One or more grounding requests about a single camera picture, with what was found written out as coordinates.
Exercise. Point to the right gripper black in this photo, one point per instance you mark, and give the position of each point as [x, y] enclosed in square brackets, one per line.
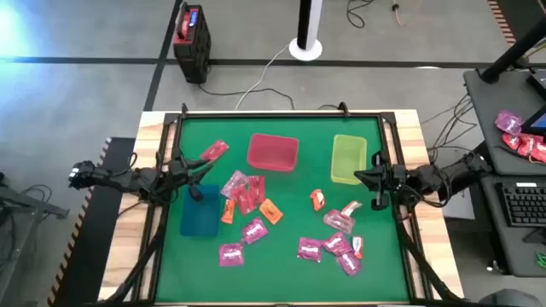
[390, 179]

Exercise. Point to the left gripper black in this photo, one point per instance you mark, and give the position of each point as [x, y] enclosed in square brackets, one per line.
[179, 175]

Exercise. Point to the orange silver Reese's packet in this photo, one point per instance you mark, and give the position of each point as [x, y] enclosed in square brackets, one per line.
[351, 208]
[358, 247]

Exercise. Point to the pale pink candy packet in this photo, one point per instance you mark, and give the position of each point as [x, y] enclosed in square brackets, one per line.
[338, 221]
[234, 181]

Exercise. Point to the red KitKat candy packet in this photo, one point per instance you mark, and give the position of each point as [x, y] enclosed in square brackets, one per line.
[244, 201]
[539, 152]
[510, 141]
[525, 146]
[257, 189]

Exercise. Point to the orange Reese's candy packet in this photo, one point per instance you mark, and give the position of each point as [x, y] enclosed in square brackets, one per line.
[271, 211]
[317, 200]
[228, 212]

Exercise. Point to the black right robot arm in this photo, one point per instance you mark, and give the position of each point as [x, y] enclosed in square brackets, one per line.
[426, 179]

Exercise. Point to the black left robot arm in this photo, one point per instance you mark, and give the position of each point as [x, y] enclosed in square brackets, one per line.
[128, 181]

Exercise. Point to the yellow-green plastic bin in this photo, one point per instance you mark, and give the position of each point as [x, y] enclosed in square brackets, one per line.
[349, 158]

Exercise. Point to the blue plastic bin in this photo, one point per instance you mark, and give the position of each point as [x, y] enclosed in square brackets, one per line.
[200, 217]

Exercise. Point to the red plastic bin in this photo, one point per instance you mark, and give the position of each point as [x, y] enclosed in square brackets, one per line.
[273, 152]

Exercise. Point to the white floor box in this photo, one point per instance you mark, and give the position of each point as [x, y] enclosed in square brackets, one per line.
[458, 209]

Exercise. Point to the black hazard-striped platform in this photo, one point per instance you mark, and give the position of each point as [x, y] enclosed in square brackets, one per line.
[518, 10]
[98, 239]

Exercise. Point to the black red power box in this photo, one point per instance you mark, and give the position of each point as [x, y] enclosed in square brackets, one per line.
[192, 42]

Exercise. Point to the green table mat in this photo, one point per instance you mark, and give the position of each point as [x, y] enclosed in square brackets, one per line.
[290, 277]

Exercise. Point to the black side desk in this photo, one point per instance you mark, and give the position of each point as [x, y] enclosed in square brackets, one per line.
[490, 128]

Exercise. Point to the white pole with round base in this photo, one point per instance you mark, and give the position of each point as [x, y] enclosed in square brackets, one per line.
[305, 47]

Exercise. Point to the black keyboard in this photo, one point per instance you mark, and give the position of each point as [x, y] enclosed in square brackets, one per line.
[524, 204]

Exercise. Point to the black keyboard desk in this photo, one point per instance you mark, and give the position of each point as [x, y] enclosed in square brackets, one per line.
[512, 251]

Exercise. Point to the grey metal stand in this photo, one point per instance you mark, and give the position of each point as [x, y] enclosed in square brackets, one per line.
[34, 204]

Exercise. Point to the tablet with blue screen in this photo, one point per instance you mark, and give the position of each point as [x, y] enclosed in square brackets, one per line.
[539, 121]

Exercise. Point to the black slanted pole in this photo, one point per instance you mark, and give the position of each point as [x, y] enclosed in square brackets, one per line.
[512, 53]

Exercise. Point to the black desk device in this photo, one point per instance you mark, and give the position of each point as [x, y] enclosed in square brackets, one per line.
[539, 83]

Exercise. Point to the black aluminium table frame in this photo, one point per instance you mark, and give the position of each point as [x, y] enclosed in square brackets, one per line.
[277, 114]

